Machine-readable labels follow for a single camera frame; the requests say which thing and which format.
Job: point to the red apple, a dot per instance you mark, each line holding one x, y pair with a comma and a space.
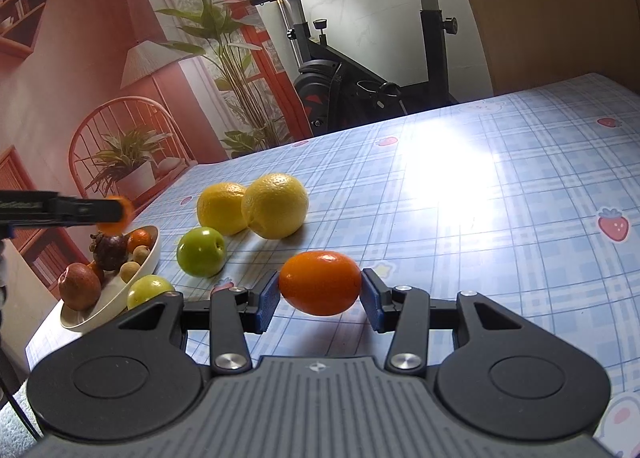
79, 286

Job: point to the yellow lemon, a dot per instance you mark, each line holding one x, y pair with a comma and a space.
222, 208
275, 205

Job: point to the green apple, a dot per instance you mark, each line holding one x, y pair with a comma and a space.
147, 290
201, 251

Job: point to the wooden door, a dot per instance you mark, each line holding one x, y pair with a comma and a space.
550, 13

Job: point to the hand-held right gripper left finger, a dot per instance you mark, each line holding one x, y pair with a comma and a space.
267, 305

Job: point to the wall poster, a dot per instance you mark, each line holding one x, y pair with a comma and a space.
60, 63

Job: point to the purple mangosteen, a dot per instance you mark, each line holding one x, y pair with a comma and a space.
111, 250

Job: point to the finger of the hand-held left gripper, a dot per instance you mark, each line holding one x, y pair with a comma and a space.
95, 210

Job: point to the blue plaid tablecloth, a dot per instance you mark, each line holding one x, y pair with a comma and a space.
500, 188

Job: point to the black exercise bike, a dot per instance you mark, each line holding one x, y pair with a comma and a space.
320, 83

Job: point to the cream bowl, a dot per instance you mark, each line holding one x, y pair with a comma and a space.
112, 300

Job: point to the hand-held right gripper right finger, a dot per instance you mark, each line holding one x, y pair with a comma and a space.
372, 303

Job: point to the orange tangerine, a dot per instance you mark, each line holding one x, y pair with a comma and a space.
139, 239
114, 229
97, 272

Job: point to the oval smooth orange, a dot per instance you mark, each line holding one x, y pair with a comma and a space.
320, 283

